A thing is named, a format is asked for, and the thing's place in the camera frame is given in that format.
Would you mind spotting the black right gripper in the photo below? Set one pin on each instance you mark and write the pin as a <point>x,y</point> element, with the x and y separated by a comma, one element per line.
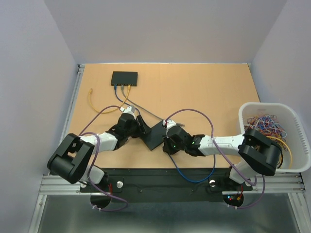
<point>166,147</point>

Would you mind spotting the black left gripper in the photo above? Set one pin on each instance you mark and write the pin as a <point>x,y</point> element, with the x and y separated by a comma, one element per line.
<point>140,128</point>

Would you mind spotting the black switch box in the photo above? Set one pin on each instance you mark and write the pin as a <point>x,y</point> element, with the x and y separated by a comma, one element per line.
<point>154,137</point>

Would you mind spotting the black switch with ports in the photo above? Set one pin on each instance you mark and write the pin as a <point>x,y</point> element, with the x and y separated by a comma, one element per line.
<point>126,78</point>

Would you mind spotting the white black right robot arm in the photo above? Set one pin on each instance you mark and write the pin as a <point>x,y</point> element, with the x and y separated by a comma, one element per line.
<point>248,154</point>

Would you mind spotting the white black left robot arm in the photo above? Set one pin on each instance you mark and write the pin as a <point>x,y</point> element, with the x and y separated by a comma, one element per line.
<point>72,156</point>

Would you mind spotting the white plastic basket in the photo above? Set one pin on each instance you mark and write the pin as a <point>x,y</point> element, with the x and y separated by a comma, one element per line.
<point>281,124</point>

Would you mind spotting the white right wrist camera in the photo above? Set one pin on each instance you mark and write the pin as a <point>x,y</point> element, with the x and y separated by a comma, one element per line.
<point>167,124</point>

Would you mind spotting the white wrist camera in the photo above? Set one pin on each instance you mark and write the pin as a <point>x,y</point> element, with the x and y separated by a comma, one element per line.
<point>167,124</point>
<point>131,109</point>

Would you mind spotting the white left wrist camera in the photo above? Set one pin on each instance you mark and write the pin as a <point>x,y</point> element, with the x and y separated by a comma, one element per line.
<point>131,109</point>

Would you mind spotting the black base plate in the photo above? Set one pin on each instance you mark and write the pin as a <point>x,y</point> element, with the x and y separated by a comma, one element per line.
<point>140,185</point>

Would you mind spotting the aluminium frame rails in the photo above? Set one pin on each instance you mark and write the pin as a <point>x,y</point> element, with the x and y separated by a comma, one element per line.
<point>159,75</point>

